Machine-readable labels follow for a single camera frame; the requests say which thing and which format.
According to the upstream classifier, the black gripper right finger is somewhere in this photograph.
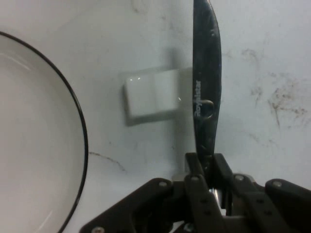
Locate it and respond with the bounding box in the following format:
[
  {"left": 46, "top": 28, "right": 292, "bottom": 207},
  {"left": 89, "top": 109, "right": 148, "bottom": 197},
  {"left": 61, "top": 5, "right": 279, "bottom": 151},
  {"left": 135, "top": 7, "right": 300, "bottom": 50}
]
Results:
[{"left": 213, "top": 154, "right": 311, "bottom": 233}]

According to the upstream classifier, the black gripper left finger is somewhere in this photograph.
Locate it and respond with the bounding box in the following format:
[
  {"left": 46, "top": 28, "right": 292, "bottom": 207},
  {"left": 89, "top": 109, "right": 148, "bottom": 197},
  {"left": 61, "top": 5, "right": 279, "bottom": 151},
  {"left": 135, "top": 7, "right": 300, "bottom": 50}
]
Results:
[{"left": 80, "top": 152, "right": 226, "bottom": 233}]

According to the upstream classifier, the steel table knife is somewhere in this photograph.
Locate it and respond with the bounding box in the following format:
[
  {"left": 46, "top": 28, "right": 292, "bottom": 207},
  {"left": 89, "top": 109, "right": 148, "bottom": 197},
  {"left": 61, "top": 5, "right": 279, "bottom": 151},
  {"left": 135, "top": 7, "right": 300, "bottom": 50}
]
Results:
[{"left": 193, "top": 0, "right": 223, "bottom": 190}]

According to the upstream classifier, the white cutlery rest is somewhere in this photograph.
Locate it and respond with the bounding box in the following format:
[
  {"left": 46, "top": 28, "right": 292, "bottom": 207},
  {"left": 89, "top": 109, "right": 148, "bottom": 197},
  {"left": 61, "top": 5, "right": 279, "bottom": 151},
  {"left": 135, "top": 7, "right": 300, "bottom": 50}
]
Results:
[{"left": 119, "top": 67, "right": 195, "bottom": 127}]

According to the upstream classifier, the white plate with black rim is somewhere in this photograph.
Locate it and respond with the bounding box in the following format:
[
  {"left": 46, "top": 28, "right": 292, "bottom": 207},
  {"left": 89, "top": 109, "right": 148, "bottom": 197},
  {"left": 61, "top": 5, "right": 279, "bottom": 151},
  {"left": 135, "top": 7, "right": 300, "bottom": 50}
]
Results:
[{"left": 0, "top": 31, "right": 88, "bottom": 233}]

